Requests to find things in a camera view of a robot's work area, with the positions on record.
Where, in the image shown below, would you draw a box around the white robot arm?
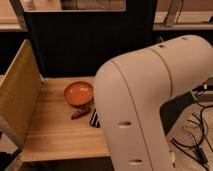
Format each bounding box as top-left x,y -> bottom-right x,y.
94,35 -> 213,171

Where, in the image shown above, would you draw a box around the orange ceramic bowl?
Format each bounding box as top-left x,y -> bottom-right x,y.
64,81 -> 93,107

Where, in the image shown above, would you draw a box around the red chili pepper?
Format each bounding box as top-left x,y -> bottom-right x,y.
71,107 -> 91,120

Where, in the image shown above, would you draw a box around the black back panel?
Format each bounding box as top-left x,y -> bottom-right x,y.
24,0 -> 157,77

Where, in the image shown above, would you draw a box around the dark right side panel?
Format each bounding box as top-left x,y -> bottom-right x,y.
160,92 -> 195,134

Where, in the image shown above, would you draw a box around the wooden left side panel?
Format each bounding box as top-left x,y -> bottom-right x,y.
0,40 -> 42,149

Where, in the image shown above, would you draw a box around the black floor cables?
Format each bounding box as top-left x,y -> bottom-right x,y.
170,96 -> 213,168

